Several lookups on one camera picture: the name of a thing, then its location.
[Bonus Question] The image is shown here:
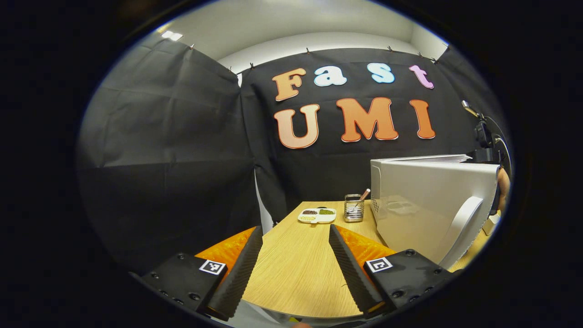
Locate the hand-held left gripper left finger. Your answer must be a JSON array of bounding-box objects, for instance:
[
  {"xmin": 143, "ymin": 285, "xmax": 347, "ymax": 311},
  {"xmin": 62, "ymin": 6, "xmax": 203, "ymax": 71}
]
[{"xmin": 139, "ymin": 225, "xmax": 264, "ymax": 322}]

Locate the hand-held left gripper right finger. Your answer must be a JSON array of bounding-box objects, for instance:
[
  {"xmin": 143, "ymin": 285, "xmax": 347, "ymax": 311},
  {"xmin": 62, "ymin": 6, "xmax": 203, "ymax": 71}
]
[{"xmin": 328, "ymin": 223, "xmax": 458, "ymax": 319}]

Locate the white microwave oven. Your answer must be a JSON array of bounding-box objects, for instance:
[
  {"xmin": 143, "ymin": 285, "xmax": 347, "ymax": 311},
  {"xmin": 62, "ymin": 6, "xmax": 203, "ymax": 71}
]
[{"xmin": 370, "ymin": 154, "xmax": 501, "ymax": 270}]

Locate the white divided sauce dish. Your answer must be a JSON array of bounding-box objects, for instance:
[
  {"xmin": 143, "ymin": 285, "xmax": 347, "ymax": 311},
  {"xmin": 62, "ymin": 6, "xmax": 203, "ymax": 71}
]
[{"xmin": 298, "ymin": 208, "xmax": 338, "ymax": 224}]

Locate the black backdrop cloth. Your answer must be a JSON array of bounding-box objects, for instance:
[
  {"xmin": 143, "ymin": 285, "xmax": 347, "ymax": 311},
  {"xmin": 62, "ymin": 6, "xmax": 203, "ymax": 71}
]
[{"xmin": 77, "ymin": 36, "xmax": 506, "ymax": 274}]

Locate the metal wire utensil holder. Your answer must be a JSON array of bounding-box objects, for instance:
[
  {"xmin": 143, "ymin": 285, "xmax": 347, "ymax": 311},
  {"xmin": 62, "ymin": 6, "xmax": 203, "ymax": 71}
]
[{"xmin": 344, "ymin": 194, "xmax": 365, "ymax": 223}]

